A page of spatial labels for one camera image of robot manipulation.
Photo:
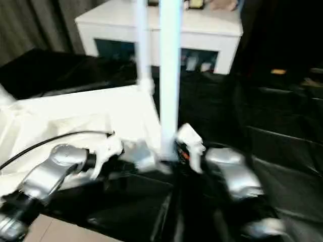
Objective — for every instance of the white plastic table top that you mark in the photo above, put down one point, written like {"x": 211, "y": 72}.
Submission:
{"x": 75, "y": 111}

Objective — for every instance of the white plastic table leg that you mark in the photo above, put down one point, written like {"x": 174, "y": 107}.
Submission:
{"x": 6, "y": 95}
{"x": 142, "y": 45}
{"x": 169, "y": 75}

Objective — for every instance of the black mat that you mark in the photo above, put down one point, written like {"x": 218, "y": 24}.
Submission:
{"x": 265, "y": 126}

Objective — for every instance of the white plastic bottle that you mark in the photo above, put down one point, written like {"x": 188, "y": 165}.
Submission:
{"x": 191, "y": 64}
{"x": 205, "y": 66}

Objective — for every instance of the small yellow label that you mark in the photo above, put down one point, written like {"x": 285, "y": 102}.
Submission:
{"x": 278, "y": 71}

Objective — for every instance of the white cabinet with glass doors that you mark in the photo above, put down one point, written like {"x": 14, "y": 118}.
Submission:
{"x": 113, "y": 27}

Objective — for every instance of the small white figurine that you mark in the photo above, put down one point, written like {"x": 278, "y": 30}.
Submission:
{"x": 186, "y": 5}

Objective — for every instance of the grey-green curtain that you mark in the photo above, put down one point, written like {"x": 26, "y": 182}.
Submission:
{"x": 32, "y": 27}

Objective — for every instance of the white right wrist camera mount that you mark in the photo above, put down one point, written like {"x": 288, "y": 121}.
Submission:
{"x": 191, "y": 138}

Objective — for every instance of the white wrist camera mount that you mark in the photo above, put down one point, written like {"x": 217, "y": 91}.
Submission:
{"x": 108, "y": 148}
{"x": 191, "y": 138}

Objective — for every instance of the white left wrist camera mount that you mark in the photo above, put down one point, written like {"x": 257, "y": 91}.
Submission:
{"x": 108, "y": 148}

